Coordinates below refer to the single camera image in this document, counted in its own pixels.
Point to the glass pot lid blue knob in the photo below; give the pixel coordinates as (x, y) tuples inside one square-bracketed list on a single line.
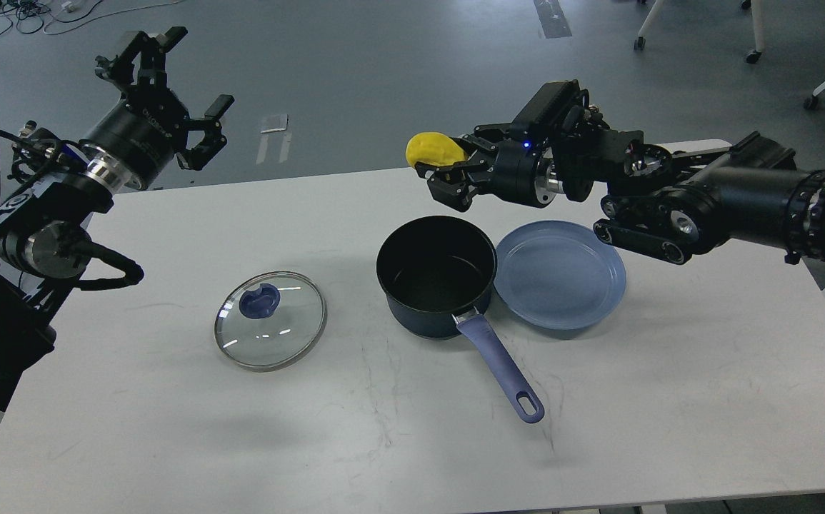
[(270, 321)]

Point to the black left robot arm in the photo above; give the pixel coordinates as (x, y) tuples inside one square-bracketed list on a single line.
[(49, 186)]

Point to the yellow potato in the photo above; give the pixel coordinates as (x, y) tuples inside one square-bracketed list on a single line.
[(434, 149)]

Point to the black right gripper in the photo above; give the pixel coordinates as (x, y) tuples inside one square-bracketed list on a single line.
[(518, 174)]

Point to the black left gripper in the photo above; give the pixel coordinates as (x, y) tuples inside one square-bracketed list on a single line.
[(149, 126)]

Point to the light blue plate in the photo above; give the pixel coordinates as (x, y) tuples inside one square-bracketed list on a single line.
[(558, 276)]

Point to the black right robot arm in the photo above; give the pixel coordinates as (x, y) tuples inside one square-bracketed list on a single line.
[(668, 205)]

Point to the dark blue saucepan purple handle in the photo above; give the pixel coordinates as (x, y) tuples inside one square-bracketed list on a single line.
[(437, 274)]

